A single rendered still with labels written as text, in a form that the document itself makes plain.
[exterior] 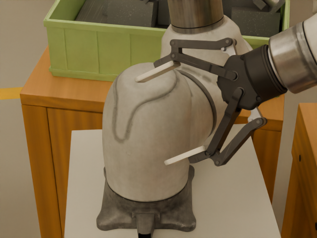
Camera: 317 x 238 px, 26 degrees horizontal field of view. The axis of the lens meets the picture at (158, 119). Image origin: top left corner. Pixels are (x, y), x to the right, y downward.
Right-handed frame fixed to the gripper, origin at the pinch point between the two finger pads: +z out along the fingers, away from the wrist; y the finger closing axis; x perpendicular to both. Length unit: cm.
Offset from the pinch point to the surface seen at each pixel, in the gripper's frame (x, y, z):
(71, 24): -52, 38, 38
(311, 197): -47, -21, -5
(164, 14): -80, 38, 25
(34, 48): -191, 85, 141
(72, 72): -59, 29, 47
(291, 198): -69, -21, 6
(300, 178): -56, -17, -2
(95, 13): -78, 47, 44
